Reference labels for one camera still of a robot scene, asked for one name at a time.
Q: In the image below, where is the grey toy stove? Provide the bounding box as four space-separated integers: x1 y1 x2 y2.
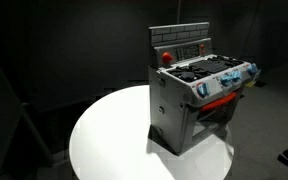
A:
149 22 260 155

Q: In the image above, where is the blue stove knob left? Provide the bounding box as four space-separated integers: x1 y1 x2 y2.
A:
197 83 210 98

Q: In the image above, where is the blue stove knob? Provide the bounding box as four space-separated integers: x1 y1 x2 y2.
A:
231 71 241 82
197 83 210 98
247 63 258 75
220 75 232 86

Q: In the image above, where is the blue stove knob right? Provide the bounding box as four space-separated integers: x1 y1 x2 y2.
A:
247 63 258 75

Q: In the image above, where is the large orange round knob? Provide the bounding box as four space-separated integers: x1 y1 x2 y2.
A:
162 52 173 64

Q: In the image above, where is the white round table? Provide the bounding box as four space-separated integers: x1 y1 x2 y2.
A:
69 85 234 180

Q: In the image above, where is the black tripod leg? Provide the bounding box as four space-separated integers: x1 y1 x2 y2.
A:
0 41 55 180

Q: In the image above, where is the orange oven door handle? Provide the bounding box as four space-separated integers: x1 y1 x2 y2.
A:
201 92 237 111

